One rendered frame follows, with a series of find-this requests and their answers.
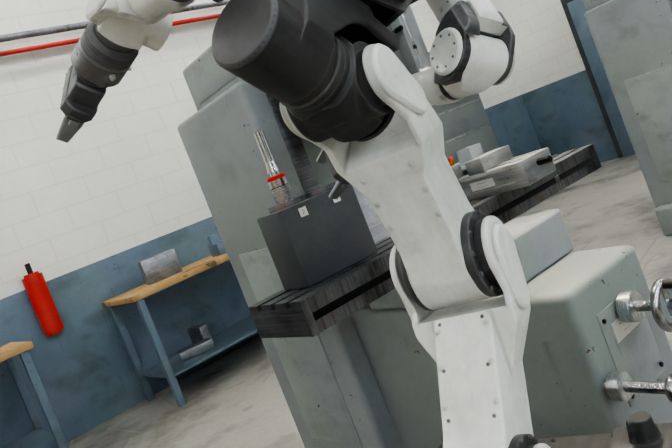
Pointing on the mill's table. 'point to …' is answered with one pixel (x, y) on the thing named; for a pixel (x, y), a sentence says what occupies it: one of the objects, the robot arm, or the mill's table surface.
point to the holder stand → (316, 236)
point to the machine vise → (505, 175)
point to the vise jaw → (488, 160)
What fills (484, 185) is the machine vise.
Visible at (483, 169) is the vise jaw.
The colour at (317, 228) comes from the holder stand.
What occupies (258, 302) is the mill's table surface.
